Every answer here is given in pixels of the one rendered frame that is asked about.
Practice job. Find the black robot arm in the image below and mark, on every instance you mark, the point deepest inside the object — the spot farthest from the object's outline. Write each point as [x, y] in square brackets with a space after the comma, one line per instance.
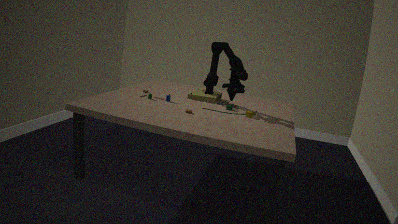
[237, 68]

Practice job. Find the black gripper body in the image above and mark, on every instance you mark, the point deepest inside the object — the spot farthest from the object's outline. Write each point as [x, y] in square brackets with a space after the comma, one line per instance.
[233, 85]

